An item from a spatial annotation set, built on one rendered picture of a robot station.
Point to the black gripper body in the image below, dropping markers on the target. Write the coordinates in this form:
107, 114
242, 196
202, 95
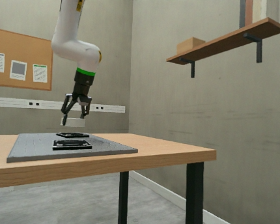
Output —
80, 89

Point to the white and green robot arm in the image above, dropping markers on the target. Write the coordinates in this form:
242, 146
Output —
66, 45

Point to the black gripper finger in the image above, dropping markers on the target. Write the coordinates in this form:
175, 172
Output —
65, 109
84, 111

